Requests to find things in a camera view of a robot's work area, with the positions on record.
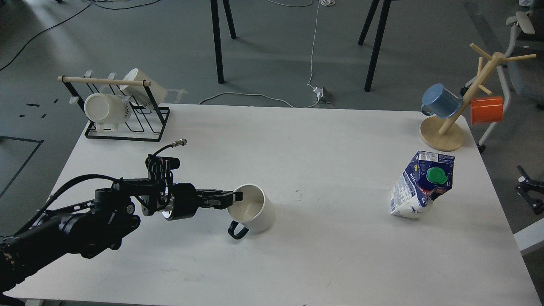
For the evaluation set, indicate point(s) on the black wire mug rack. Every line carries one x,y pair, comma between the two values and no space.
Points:
143,125

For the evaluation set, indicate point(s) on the blue mug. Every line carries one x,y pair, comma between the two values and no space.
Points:
440,101

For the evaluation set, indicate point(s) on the black table leg right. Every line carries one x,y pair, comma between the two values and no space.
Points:
386,4

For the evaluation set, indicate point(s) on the wooden mug tree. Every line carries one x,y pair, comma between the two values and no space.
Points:
445,134

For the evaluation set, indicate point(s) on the white mug on rack rear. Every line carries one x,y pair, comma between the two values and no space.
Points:
139,92

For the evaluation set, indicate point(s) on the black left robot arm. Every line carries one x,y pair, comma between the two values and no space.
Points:
93,226

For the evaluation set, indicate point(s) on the grey power adapter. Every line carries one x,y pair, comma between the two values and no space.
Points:
323,95

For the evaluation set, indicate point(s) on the orange mug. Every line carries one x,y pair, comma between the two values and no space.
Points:
486,110

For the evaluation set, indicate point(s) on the white mug on rack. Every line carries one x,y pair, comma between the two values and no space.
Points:
139,92
108,111

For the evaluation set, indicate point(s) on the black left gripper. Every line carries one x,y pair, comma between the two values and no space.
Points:
183,201

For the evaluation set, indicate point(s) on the grey office chair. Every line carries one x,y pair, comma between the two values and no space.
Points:
526,38

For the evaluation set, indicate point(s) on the white mug on rack front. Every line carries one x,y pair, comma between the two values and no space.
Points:
108,111

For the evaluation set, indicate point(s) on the blue white milk carton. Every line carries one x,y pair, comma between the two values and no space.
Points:
427,176

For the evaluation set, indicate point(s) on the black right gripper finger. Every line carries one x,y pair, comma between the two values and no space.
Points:
526,185

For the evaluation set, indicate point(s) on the white mug black handle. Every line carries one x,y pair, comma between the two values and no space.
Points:
254,212

